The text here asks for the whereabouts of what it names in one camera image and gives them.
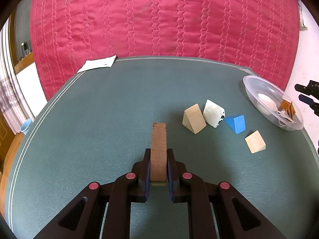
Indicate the orange black-striped wedge block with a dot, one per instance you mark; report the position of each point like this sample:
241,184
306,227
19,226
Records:
289,109

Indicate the red quilted blanket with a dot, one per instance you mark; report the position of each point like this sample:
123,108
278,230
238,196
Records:
162,17

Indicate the white round spool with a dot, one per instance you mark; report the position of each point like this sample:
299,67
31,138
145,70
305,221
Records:
266,102

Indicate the green mat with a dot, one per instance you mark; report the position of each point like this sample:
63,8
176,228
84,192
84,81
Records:
99,129

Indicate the wooden door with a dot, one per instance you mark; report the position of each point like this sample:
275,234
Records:
5,134

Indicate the white paper sheet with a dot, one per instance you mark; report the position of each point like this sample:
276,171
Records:
98,63

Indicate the light blue cup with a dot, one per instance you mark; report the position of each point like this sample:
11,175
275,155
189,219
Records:
26,125

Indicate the small light wooden wedge block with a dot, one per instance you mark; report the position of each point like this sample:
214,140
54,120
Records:
255,142

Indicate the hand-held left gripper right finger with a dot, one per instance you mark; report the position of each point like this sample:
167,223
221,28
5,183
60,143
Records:
170,179

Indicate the clear plastic bowl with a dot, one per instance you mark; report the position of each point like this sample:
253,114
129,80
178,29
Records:
259,86

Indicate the blue wedge block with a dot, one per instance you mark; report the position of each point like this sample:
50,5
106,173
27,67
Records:
236,124

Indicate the white black-patterned wedge block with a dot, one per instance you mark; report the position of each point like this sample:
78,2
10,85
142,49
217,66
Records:
282,116
211,112

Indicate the large light wooden wedge block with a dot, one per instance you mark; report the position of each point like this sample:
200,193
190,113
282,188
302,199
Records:
193,119

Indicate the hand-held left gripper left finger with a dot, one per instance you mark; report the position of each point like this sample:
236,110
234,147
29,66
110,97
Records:
148,179

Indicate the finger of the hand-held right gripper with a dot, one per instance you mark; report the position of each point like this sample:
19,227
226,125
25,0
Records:
309,100
311,87

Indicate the brown wooden block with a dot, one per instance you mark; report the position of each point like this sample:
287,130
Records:
159,149

